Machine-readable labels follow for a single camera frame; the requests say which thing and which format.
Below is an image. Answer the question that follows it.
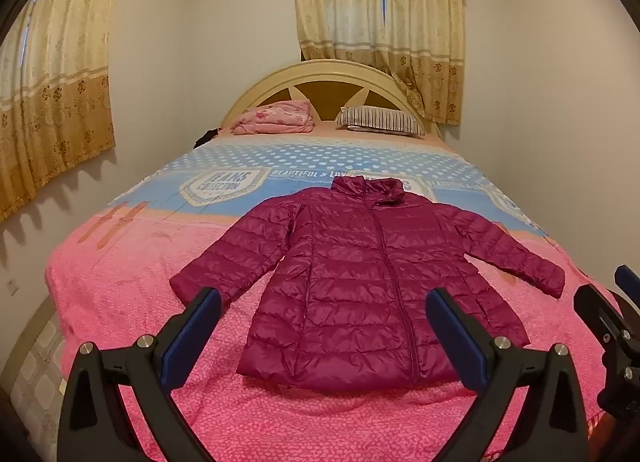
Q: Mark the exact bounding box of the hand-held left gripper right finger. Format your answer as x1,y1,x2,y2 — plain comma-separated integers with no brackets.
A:
425,287,588,462

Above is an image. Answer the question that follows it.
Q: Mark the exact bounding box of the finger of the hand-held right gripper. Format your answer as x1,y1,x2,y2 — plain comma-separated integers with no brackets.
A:
572,285,640,415
615,265,640,298

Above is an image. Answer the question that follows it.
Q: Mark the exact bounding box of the magenta quilted down jacket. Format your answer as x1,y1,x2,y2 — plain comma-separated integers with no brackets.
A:
169,176,566,393

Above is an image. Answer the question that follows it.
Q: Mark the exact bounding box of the cream wooden bed headboard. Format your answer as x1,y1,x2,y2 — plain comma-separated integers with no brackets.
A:
220,60,443,138

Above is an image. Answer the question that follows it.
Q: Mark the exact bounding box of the bed with pink-blue bedspread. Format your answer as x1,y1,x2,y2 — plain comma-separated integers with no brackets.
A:
44,135,640,462

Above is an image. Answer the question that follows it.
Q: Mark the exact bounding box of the striped pillow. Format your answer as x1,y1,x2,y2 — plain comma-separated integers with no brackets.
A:
335,106,426,136

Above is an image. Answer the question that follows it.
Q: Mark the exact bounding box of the folded pink floral quilt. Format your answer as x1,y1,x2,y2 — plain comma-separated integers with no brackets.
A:
231,100,316,135

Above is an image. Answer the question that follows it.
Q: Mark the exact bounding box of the beige floral headboard window curtain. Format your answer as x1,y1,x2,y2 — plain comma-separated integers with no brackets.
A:
290,0,466,125

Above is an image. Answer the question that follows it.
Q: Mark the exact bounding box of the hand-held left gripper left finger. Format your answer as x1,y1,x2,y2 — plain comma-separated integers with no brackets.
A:
57,287,223,462

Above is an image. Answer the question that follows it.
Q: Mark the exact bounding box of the beige floral side window curtain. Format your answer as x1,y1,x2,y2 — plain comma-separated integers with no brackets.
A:
0,0,128,223

